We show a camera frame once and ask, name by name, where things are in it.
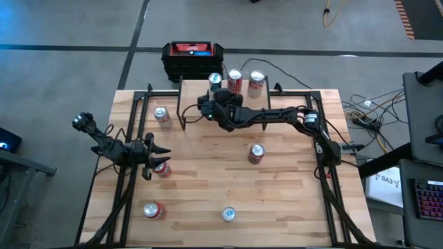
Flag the yellow cable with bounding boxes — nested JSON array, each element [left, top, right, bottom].
[[323, 0, 344, 28]]

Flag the red black power station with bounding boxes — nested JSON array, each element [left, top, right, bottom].
[[161, 40, 225, 83]]

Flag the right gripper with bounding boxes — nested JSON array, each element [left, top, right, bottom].
[[197, 87, 244, 133]]

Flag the red Fanta can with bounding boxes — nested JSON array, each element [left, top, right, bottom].
[[143, 200, 167, 221], [152, 161, 173, 179]]

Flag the silver Diet Coke can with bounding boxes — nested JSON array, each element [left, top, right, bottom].
[[246, 70, 266, 98], [153, 105, 174, 130]]

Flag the black mat striped edge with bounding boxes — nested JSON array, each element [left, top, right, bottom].
[[393, 0, 443, 41]]

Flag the blue silver Red Bull can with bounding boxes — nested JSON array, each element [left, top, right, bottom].
[[221, 206, 237, 223], [208, 72, 223, 101]]

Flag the white paper sign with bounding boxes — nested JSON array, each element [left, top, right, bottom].
[[365, 165, 404, 208]]

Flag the black device blue light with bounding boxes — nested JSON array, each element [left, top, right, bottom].
[[0, 127, 22, 154]]

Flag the backlit keyboard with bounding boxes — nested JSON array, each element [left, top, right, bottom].
[[411, 178, 443, 222]]

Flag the black side table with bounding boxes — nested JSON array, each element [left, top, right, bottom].
[[0, 148, 57, 248]]

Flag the gray desk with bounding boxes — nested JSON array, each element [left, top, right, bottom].
[[402, 71, 443, 167], [397, 158, 443, 249]]

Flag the black power cable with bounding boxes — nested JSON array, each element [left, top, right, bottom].
[[221, 57, 313, 90]]

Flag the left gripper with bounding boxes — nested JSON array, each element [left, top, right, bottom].
[[129, 132, 172, 181]]

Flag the wooden shelf black metal frame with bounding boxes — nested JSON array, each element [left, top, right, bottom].
[[176, 76, 271, 131]]

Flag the red Coca-Cola can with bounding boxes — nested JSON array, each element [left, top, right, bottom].
[[247, 143, 266, 165], [226, 68, 244, 96]]

